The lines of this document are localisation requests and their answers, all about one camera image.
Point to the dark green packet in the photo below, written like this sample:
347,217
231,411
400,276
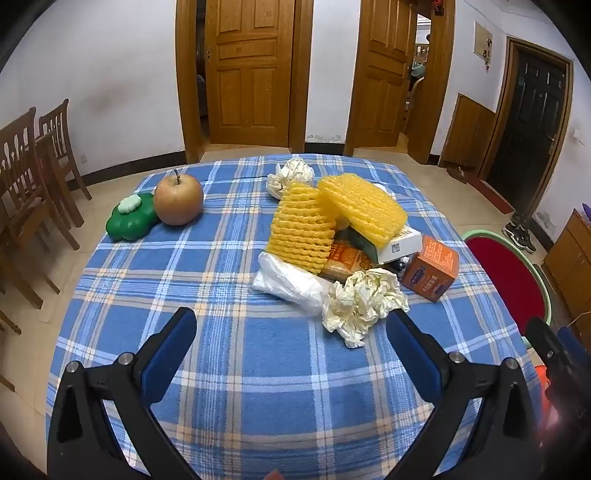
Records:
358,240

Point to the blue plaid tablecloth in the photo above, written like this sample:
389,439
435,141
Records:
258,369

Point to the red-yellow apple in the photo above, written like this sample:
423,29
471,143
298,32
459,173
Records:
178,198

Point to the wooden wall box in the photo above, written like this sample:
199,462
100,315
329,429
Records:
484,39

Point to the light wooden panel door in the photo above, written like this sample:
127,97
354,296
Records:
249,69
383,69

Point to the brown wooden chair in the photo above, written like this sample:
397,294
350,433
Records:
18,184
57,134

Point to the red door mat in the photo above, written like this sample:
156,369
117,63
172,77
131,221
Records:
491,194

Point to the cream paper ball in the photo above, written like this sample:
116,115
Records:
291,173
362,302

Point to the orange snack packet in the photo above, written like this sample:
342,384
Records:
346,261

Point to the white plastic bag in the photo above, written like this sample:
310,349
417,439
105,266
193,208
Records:
286,281

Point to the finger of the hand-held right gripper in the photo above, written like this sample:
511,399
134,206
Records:
540,337
572,346

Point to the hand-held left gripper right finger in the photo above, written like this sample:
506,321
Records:
415,355

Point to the red basin with green rim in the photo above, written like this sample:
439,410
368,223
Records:
503,272

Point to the dark sneaker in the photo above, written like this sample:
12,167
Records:
511,229
527,241

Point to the wooden cabinet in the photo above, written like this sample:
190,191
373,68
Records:
570,263

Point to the low wooden wall panel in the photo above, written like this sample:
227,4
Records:
466,134

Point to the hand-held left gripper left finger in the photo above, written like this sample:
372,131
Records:
168,350

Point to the black entrance door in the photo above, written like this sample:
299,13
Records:
526,129

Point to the white cardboard box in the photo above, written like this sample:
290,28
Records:
399,244

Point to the yellow foam fruit net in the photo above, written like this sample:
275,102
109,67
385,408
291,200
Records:
364,207
300,226

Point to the green clover-shaped container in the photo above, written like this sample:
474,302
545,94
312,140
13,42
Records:
131,221

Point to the orange cardboard box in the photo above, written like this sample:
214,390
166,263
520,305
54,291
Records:
429,270

